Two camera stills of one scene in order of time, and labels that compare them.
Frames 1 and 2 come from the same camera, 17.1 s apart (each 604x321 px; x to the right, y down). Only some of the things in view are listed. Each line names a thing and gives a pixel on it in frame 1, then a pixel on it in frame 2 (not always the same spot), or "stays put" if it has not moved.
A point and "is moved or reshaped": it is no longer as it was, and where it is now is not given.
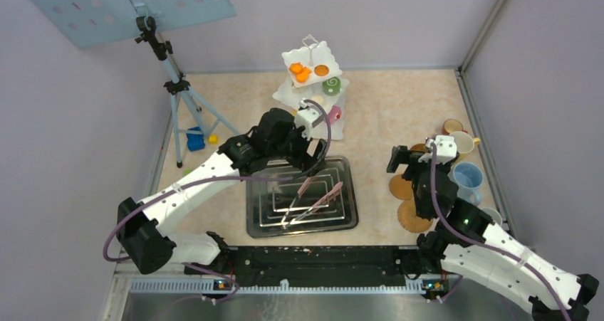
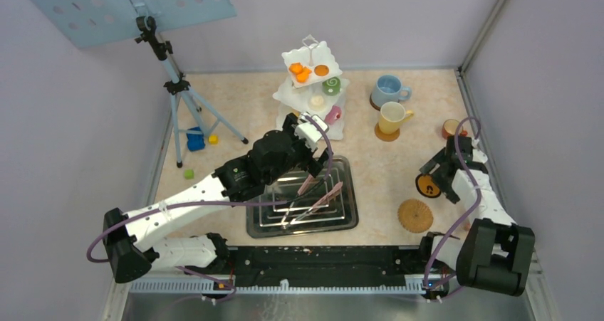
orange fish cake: x=303 y=76 stays put
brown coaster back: x=419 y=147 → x=374 y=104
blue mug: x=469 y=177 is moved or reshaped
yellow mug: x=465 y=142 is moved or reshaped
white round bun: x=318 y=99 stays put
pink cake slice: x=335 y=114 stays put
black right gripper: x=401 y=154 → x=432 y=164
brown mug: x=451 y=125 stays put
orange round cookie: x=321 y=70 stays put
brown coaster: x=400 y=188 → x=387 y=137
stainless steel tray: x=268 y=203 stays put
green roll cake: x=332 y=85 stays put
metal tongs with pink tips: x=287 y=223 stays put
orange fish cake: x=295 y=67 stays put
